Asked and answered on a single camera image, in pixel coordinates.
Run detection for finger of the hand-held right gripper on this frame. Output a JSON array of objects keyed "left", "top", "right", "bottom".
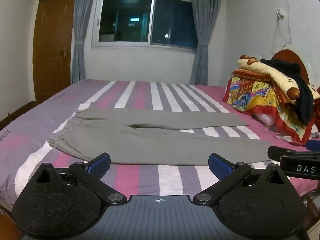
[
  {"left": 305, "top": 140, "right": 320, "bottom": 151},
  {"left": 267, "top": 145, "right": 320, "bottom": 160}
]

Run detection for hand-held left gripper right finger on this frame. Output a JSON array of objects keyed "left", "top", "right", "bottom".
[{"left": 192, "top": 153, "right": 287, "bottom": 205}]

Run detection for white cable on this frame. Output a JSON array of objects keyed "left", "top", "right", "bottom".
[{"left": 273, "top": 12, "right": 293, "bottom": 53}]

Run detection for red wooden headboard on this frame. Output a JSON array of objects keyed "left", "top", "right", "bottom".
[{"left": 271, "top": 44, "right": 315, "bottom": 87}]

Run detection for grey curtain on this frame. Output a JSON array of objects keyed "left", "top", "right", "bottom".
[
  {"left": 71, "top": 0, "right": 103, "bottom": 84},
  {"left": 188, "top": 0, "right": 226, "bottom": 86}
]

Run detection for white wall socket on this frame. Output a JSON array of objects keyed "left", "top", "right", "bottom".
[{"left": 275, "top": 7, "right": 287, "bottom": 20}]

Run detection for white pillow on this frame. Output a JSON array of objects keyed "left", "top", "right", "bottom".
[{"left": 254, "top": 112, "right": 276, "bottom": 126}]

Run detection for black garment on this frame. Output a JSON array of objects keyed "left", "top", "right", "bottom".
[{"left": 260, "top": 58, "right": 314, "bottom": 126}]

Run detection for colourful red-edged blanket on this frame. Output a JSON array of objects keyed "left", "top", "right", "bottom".
[{"left": 222, "top": 69, "right": 320, "bottom": 146}]

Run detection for grey pants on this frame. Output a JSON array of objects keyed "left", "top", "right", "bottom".
[{"left": 47, "top": 108, "right": 272, "bottom": 166}]

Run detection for brown wooden door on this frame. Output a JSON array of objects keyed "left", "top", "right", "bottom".
[{"left": 32, "top": 0, "right": 77, "bottom": 104}]

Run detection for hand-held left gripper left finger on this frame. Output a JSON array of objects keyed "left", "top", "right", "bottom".
[{"left": 34, "top": 152, "right": 127, "bottom": 205}]

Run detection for striped pink purple bed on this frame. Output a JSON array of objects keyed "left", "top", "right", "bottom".
[{"left": 0, "top": 79, "right": 320, "bottom": 217}]

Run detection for white framed window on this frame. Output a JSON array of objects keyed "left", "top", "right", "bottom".
[{"left": 91, "top": 0, "right": 201, "bottom": 52}]

